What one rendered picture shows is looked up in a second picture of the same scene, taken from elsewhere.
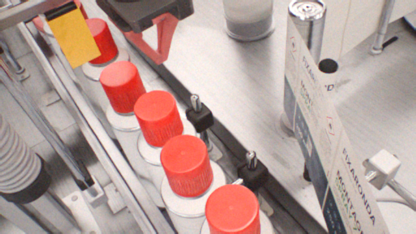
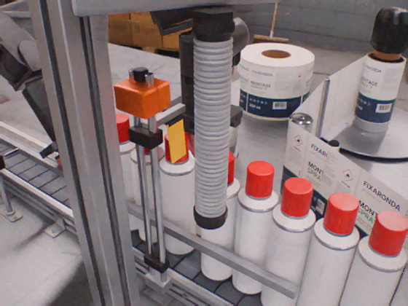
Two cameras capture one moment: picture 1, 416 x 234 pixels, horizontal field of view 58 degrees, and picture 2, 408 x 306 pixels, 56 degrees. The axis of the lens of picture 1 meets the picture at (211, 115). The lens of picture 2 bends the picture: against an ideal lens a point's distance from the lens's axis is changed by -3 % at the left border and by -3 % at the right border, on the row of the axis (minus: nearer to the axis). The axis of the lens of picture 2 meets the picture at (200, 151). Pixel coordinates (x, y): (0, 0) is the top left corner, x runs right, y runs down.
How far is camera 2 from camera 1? 0.31 m
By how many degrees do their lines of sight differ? 27
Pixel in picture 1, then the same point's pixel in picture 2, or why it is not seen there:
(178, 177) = (303, 197)
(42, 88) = (41, 224)
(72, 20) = (178, 127)
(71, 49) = (174, 148)
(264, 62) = (242, 174)
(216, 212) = (339, 204)
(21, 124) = (34, 256)
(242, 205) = (348, 199)
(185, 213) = (300, 228)
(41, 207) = (132, 291)
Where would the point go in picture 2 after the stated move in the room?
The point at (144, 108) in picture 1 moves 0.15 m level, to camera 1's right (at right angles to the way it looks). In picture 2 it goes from (256, 170) to (349, 140)
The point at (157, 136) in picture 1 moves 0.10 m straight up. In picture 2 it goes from (265, 187) to (273, 111)
